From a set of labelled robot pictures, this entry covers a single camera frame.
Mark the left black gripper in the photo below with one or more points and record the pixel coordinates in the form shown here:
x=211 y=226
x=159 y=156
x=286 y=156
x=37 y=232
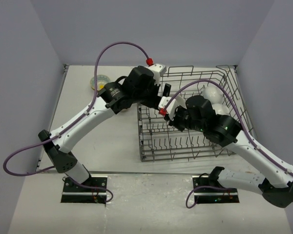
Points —
x=154 y=102

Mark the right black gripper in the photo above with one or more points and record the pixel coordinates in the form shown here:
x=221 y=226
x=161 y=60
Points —
x=174 y=122

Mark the white bowl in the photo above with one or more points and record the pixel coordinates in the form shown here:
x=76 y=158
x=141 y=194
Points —
x=221 y=109
x=213 y=94

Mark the yellow checkered bowl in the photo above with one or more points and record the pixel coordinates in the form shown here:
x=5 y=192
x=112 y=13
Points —
x=102 y=80

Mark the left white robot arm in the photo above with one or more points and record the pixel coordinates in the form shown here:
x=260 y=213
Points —
x=59 y=143

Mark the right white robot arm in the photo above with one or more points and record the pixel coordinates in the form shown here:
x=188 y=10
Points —
x=275 y=178

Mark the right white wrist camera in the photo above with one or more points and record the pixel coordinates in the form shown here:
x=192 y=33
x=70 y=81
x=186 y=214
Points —
x=168 y=106

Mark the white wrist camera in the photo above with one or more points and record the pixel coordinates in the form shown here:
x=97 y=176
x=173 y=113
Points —
x=168 y=106
x=158 y=70

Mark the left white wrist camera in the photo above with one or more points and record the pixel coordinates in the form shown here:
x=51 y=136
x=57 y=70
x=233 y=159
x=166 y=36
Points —
x=158 y=70

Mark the grey wire dish rack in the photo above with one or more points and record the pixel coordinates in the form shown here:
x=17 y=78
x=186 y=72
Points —
x=158 y=141

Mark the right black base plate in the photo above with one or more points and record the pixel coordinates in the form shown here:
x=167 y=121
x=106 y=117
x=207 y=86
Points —
x=212 y=196

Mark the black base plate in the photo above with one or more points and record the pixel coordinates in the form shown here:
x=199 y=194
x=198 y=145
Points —
x=73 y=193
x=212 y=196

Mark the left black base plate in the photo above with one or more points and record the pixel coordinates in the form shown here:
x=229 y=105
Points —
x=73 y=193

